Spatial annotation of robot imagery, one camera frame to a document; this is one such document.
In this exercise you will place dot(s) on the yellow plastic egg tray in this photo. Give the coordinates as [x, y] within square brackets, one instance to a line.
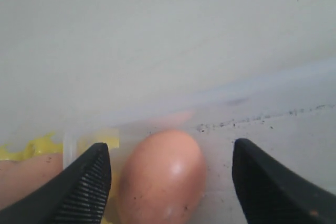
[70, 151]

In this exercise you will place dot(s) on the clear plastic storage box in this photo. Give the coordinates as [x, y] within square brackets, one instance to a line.
[290, 115]

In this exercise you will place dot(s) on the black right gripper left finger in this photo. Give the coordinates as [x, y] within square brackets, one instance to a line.
[79, 194]

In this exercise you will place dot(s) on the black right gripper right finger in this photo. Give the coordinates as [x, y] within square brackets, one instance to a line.
[269, 192]

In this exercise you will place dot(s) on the brown egg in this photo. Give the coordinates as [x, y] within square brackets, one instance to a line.
[22, 178]
[163, 180]

